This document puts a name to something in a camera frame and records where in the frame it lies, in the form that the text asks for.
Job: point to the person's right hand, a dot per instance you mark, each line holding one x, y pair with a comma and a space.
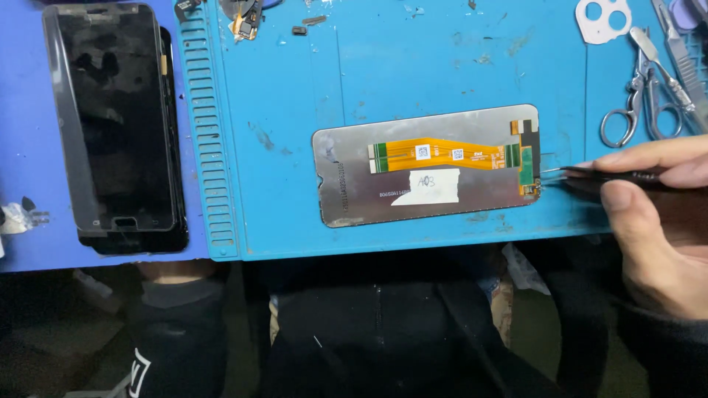
661, 243

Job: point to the black tweezers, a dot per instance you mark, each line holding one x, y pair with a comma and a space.
608, 176

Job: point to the silver scissors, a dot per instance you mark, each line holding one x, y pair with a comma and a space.
636, 105

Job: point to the white plastic bag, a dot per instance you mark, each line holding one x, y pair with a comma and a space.
522, 271

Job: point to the metal spudger tool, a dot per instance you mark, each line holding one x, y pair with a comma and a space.
661, 69

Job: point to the purple plastic object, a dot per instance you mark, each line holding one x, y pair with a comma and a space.
688, 12

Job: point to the phone screen panel with flex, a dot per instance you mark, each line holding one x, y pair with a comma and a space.
426, 166

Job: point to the blue silicone repair mat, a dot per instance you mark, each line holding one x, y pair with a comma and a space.
420, 110

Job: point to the person's dark clothing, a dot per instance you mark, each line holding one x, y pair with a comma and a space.
354, 331

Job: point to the small black chip part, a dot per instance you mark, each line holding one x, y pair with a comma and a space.
299, 30

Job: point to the round part with orange flex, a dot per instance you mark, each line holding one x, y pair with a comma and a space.
243, 16

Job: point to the black phone display assembly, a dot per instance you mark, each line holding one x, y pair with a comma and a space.
174, 166

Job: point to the small black connector part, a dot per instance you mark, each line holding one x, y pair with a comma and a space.
187, 5

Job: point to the black phone glass panel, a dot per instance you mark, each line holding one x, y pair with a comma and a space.
108, 116

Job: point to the crumpled white tape scrap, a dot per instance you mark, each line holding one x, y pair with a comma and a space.
19, 216

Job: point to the white camera lens cover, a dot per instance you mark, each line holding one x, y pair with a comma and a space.
603, 19

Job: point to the small dark metal bracket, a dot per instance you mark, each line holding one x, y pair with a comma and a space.
313, 20

